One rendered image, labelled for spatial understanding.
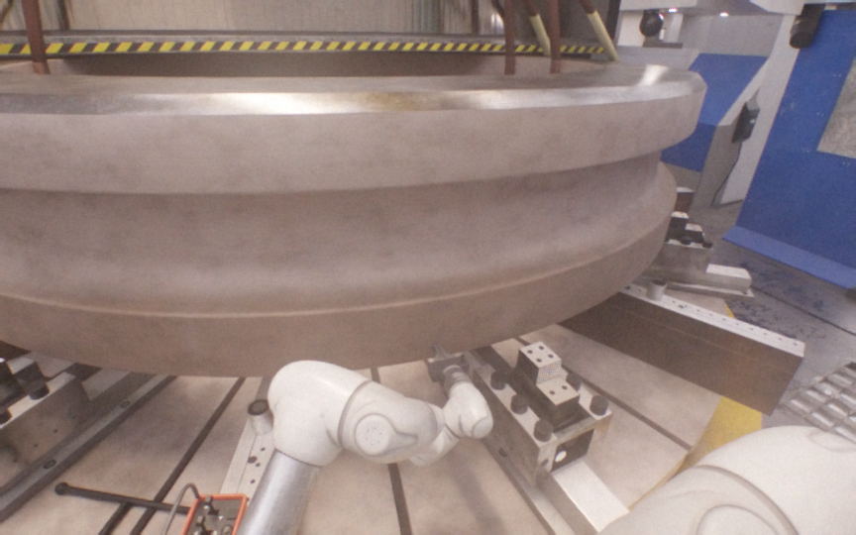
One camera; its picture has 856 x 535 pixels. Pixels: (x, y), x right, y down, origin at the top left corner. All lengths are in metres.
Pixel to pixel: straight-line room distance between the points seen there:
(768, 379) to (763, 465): 2.10
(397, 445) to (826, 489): 0.54
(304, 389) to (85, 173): 0.93
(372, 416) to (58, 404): 1.68
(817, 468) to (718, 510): 0.15
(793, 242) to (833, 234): 0.35
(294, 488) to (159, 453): 1.47
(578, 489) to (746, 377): 1.18
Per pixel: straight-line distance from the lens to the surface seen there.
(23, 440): 2.25
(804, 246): 5.58
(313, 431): 0.84
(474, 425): 1.29
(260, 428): 1.64
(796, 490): 0.53
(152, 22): 4.30
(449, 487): 1.92
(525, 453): 1.71
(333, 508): 1.89
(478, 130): 1.30
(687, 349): 2.62
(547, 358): 1.71
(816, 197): 5.48
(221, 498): 1.41
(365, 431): 0.76
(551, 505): 1.88
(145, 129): 1.34
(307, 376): 0.86
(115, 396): 2.52
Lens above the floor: 1.90
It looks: 28 degrees down
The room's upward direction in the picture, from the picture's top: 1 degrees clockwise
